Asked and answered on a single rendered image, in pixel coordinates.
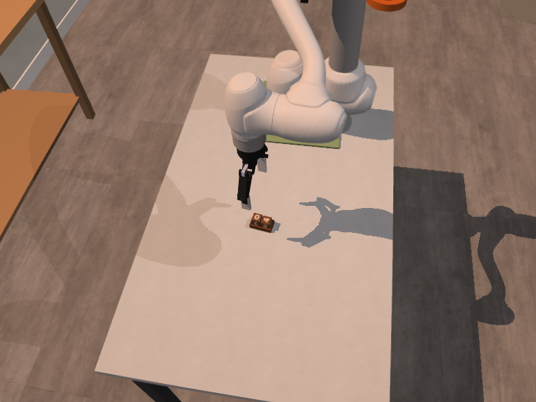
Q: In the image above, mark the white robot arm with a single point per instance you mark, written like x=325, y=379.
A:
x=307, y=98

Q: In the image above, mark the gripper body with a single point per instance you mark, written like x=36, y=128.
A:
x=248, y=158

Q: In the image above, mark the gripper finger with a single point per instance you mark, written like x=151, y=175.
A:
x=244, y=185
x=262, y=162

